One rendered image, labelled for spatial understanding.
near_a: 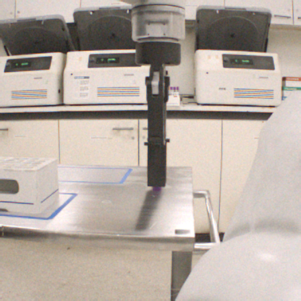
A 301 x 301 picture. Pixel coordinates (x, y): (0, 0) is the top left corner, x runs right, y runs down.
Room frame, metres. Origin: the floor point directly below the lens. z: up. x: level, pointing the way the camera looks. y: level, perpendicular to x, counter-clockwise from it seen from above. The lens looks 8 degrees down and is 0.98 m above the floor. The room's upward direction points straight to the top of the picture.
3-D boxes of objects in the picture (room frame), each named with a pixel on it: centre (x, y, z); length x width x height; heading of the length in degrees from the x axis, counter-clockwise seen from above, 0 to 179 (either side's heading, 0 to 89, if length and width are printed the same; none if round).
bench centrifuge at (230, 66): (2.77, -0.57, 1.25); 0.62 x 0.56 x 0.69; 177
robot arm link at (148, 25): (0.67, -0.01, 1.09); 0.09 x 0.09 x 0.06
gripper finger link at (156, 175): (0.66, -0.01, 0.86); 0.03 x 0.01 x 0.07; 85
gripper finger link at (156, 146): (0.64, -0.01, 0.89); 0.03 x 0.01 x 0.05; 175
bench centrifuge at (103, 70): (2.82, 0.28, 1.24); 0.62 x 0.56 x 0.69; 178
